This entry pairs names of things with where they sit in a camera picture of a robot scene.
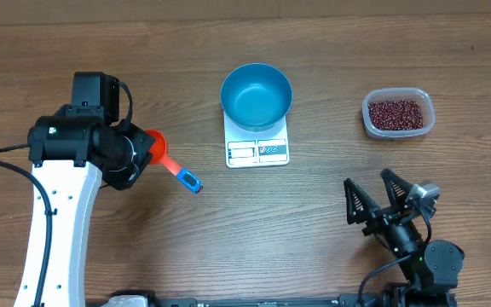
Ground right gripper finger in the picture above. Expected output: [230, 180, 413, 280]
[344, 178, 379, 224]
[380, 169, 413, 209]

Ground orange measuring scoop blue handle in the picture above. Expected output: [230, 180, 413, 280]
[146, 130, 203, 194]

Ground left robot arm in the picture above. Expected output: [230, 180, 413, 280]
[14, 72, 154, 306]

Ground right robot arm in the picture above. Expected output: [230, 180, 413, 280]
[338, 169, 465, 307]

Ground white kitchen scale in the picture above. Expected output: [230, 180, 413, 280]
[223, 113, 290, 169]

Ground blue bowl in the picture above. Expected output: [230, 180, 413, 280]
[219, 63, 293, 131]

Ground red beans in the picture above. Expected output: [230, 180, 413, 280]
[367, 100, 424, 130]

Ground clear plastic container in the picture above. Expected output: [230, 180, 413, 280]
[361, 87, 436, 139]

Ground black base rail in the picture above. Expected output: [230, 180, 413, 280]
[85, 289, 458, 307]

